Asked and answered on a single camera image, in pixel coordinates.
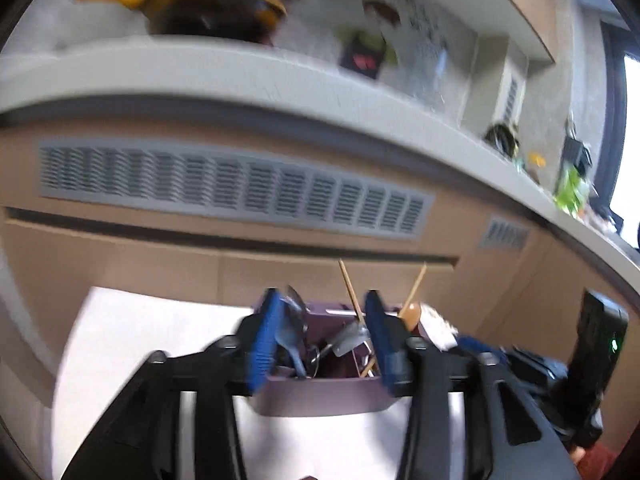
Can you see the grey cabinet vent grille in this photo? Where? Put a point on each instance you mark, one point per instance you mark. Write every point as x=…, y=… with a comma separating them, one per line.
x=228, y=184

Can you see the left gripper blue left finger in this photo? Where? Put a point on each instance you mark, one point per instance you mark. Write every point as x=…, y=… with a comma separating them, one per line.
x=263, y=344

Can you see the grey kitchen countertop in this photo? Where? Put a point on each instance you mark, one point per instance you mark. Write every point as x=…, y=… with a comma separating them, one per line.
x=291, y=97

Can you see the white table cloth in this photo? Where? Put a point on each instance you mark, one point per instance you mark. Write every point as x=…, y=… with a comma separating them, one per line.
x=153, y=388

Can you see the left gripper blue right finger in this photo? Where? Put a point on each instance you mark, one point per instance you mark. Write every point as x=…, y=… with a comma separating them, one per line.
x=388, y=335

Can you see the purple utensil holder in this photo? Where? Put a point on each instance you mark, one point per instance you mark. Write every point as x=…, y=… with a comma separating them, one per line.
x=325, y=374

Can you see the wooden chopstick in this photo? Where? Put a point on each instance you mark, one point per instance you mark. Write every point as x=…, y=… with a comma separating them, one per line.
x=416, y=285
x=351, y=291

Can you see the wooden chopstick in holder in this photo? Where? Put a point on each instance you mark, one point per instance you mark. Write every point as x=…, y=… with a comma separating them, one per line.
x=351, y=291

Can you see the blue plastic spoon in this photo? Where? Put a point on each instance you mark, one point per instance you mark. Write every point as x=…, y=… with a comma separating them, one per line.
x=288, y=340

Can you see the black and yellow frying pan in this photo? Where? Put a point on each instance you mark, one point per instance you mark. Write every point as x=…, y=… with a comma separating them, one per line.
x=243, y=20

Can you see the brown wooden spoon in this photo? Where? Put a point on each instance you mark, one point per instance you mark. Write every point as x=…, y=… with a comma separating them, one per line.
x=410, y=315

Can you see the metal spoon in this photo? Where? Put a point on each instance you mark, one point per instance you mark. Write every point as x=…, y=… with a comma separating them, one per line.
x=298, y=305

